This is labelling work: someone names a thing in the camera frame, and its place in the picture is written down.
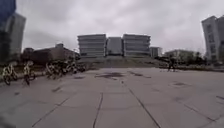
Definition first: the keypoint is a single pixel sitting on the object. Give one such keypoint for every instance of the small distant building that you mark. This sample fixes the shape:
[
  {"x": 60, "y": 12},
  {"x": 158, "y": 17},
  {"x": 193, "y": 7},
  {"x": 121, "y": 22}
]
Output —
[{"x": 154, "y": 52}]

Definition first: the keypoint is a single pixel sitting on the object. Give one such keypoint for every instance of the row of bushes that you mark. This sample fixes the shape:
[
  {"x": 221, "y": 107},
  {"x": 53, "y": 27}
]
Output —
[{"x": 200, "y": 65}]

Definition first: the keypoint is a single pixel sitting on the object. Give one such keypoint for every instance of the low pale distant building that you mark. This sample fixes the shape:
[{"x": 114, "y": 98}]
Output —
[{"x": 180, "y": 54}]

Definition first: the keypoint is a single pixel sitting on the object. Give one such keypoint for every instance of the person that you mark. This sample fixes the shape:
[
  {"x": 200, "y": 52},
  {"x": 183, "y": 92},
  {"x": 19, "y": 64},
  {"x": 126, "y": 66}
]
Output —
[{"x": 171, "y": 64}]

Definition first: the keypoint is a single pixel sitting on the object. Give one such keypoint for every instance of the tall pale building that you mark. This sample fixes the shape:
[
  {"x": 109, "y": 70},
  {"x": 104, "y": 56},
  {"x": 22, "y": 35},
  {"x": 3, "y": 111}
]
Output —
[{"x": 15, "y": 36}]

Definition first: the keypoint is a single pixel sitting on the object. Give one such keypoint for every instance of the large grey building with windows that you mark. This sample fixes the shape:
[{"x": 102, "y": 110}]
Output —
[{"x": 213, "y": 38}]

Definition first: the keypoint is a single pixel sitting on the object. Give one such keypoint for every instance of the wide grey twin-block building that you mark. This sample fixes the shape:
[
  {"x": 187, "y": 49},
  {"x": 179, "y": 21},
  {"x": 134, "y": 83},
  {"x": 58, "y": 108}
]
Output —
[{"x": 91, "y": 46}]

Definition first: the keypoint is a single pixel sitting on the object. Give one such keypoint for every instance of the wide stairs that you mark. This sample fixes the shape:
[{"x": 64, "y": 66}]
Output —
[{"x": 116, "y": 62}]

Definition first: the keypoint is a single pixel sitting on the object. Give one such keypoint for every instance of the low dark building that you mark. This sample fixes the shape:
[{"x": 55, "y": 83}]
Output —
[{"x": 55, "y": 54}]

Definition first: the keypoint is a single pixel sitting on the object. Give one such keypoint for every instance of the row of parked bicycles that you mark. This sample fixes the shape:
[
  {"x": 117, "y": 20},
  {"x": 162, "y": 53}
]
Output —
[{"x": 56, "y": 68}]

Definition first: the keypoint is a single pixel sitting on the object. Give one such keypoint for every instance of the grey paved plaza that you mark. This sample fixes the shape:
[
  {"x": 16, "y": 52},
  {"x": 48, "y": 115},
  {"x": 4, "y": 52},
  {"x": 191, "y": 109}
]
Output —
[{"x": 113, "y": 96}]

